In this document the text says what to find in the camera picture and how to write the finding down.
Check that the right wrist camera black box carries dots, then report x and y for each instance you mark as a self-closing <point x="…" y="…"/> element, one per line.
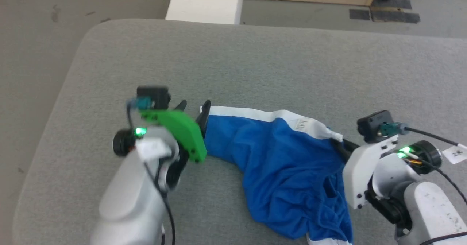
<point x="375" y="125"/>

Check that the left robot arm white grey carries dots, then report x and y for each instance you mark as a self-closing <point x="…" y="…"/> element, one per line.
<point x="127" y="194"/>

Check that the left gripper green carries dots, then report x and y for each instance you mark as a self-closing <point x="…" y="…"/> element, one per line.
<point x="182" y="130"/>

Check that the white paper label tag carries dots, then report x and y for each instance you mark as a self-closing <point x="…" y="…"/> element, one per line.
<point x="456" y="154"/>

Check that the small black floor mat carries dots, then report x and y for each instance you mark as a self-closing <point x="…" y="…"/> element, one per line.
<point x="359" y="14"/>

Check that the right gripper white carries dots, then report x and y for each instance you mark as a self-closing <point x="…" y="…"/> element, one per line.
<point x="363" y="172"/>

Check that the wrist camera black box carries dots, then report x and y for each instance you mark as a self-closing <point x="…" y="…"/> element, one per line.
<point x="375" y="125"/>
<point x="153" y="97"/>

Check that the white square pillar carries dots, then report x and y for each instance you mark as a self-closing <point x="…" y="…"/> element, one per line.
<point x="206" y="0"/>

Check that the blue garment with white trim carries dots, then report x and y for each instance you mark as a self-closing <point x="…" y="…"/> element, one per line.
<point x="288" y="172"/>

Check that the grey fabric sofa cushion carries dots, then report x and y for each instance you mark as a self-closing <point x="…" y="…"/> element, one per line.
<point x="255" y="66"/>

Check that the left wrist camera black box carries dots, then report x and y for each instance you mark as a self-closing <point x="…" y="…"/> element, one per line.
<point x="153" y="97"/>

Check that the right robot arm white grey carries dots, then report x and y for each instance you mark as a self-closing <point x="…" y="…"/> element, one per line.
<point x="419" y="197"/>

